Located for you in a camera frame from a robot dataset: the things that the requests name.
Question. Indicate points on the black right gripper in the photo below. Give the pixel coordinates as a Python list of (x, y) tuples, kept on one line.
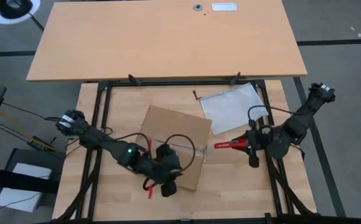
[(256, 141)]

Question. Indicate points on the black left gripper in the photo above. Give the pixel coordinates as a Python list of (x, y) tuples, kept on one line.
[(163, 171)]

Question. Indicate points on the white mesh zip pouch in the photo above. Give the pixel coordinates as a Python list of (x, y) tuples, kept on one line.
[(233, 107)]

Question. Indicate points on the brown cardboard box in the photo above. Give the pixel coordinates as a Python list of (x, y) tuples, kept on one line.
[(174, 124)]

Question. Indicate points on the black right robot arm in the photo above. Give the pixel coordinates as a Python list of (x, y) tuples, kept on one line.
[(298, 124)]

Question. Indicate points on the red tape strip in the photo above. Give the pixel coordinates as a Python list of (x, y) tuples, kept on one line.
[(149, 145), (150, 192)]

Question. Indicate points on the black clamp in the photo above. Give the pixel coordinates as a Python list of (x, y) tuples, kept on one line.
[(134, 79), (235, 78)]

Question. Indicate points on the light wooden desk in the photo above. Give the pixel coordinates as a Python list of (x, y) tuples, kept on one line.
[(168, 40)]

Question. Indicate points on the black electronics hub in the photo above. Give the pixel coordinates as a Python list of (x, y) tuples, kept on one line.
[(39, 143)]

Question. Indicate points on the black side table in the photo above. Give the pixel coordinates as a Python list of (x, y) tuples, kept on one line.
[(34, 155)]

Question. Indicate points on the white rectangular desk plate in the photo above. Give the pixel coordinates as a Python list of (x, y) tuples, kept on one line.
[(224, 7)]

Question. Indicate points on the grey desk grommet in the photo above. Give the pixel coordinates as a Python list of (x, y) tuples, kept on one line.
[(198, 7)]

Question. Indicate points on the black horizontal bar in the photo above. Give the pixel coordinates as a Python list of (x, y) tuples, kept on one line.
[(18, 180)]

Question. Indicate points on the white flat box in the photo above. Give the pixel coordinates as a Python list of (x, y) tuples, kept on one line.
[(15, 199)]

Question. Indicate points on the black tower column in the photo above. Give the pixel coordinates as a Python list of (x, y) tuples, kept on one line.
[(12, 7)]

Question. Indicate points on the white round floor disc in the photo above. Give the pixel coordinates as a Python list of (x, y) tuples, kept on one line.
[(0, 19)]

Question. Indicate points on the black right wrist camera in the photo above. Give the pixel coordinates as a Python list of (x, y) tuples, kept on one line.
[(252, 125)]

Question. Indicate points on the black aluminium frame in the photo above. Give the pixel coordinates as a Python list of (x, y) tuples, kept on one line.
[(183, 83)]

